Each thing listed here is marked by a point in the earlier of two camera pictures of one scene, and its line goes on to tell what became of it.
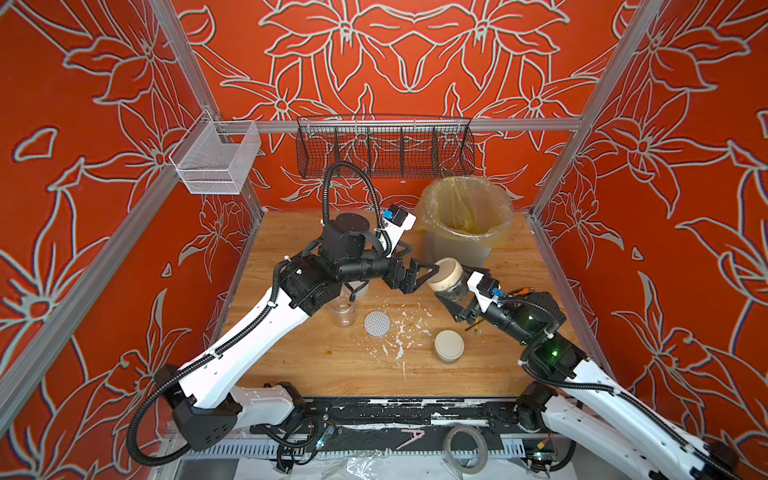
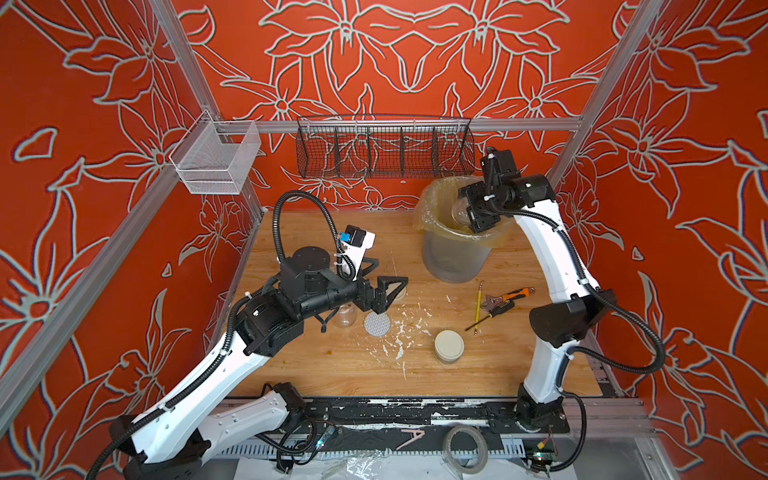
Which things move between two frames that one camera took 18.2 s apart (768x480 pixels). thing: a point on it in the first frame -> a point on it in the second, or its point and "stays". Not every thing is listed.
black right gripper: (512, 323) -> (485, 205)
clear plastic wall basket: (215, 156) stays
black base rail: (413, 414) stays
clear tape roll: (480, 454) stays
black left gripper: (397, 281) -> (381, 301)
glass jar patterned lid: (343, 311) stays
